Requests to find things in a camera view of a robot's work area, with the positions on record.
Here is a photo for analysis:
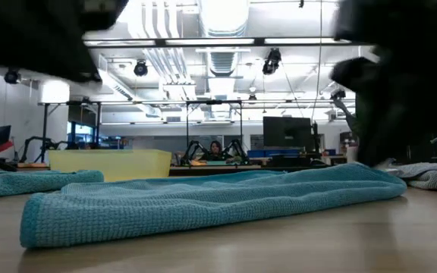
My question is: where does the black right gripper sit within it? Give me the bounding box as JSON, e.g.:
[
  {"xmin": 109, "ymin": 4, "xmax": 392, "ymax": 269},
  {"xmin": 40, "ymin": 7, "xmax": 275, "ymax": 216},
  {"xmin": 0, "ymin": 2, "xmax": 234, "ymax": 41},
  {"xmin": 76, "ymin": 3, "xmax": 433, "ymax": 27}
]
[{"xmin": 335, "ymin": 0, "xmax": 437, "ymax": 168}]

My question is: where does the yellow translucent plastic basket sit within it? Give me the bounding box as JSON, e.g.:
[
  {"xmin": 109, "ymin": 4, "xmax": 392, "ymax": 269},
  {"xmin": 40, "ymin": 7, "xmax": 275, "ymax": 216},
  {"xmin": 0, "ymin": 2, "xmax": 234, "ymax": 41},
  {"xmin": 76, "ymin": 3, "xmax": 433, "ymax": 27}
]
[{"xmin": 48, "ymin": 149, "xmax": 173, "ymax": 183}]

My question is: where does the light blue microfiber towel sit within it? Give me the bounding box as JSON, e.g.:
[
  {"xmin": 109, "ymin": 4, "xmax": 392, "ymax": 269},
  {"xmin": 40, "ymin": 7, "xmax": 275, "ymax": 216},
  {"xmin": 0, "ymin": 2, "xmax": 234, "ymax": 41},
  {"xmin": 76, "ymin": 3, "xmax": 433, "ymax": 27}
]
[{"xmin": 19, "ymin": 162, "xmax": 409, "ymax": 250}]

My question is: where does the grey microfiber towel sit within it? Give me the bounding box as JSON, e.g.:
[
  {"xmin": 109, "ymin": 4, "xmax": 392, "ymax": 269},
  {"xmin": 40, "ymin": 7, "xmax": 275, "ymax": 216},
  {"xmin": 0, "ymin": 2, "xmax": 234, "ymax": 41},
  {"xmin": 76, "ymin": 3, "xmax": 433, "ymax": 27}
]
[{"xmin": 388, "ymin": 135, "xmax": 437, "ymax": 193}]

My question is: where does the teal microfiber towel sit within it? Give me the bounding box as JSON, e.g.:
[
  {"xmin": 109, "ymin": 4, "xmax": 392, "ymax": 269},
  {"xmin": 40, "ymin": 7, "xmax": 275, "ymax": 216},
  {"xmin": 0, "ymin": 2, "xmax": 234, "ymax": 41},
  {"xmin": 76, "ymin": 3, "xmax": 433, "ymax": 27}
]
[{"xmin": 0, "ymin": 169, "xmax": 105, "ymax": 201}]

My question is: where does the black spot lamp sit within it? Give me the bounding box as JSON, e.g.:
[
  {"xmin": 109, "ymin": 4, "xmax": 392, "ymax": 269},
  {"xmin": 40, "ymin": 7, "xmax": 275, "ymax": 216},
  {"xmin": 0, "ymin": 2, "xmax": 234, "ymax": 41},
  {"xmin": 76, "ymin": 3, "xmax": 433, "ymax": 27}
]
[
  {"xmin": 4, "ymin": 67, "xmax": 22, "ymax": 85},
  {"xmin": 262, "ymin": 48, "xmax": 282, "ymax": 76},
  {"xmin": 133, "ymin": 60, "xmax": 149, "ymax": 78}
]

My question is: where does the large black monitor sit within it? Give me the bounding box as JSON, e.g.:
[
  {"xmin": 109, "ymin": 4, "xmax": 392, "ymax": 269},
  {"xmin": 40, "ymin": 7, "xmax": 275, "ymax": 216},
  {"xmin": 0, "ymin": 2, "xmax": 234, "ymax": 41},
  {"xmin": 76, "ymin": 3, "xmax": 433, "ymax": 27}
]
[{"xmin": 262, "ymin": 115, "xmax": 313, "ymax": 149}]

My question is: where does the black bar with light strips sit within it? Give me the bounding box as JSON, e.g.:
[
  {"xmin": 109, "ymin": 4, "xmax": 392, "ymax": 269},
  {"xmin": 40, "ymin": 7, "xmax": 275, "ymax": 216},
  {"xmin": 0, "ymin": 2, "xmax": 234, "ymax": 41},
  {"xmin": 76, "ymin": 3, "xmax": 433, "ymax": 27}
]
[{"xmin": 83, "ymin": 36, "xmax": 362, "ymax": 49}]

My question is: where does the person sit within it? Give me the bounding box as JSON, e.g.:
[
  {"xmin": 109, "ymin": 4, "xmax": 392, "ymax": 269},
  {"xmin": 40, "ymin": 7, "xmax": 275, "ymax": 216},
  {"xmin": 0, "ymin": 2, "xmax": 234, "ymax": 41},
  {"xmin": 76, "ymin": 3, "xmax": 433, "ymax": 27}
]
[{"xmin": 202, "ymin": 140, "xmax": 231, "ymax": 163}]

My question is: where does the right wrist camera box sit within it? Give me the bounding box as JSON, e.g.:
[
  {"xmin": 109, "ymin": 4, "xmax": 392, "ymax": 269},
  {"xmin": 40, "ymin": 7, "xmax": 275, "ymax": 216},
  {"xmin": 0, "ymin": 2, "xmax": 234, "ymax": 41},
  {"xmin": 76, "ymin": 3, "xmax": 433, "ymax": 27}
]
[{"xmin": 330, "ymin": 55, "xmax": 382, "ymax": 93}]

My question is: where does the distant black rig frame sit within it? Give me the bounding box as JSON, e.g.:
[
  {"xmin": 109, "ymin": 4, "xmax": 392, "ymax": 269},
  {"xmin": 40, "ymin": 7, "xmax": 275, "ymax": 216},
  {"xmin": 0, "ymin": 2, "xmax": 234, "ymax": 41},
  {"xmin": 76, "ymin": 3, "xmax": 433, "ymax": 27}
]
[
  {"xmin": 185, "ymin": 99, "xmax": 244, "ymax": 166},
  {"xmin": 37, "ymin": 100, "xmax": 102, "ymax": 165}
]

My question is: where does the black aluminium table frame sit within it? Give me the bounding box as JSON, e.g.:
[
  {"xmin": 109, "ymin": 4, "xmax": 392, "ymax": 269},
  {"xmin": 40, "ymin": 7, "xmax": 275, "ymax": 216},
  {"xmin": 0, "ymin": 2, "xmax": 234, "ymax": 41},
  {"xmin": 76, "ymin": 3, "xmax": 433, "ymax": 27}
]
[{"xmin": 168, "ymin": 164, "xmax": 337, "ymax": 177}]

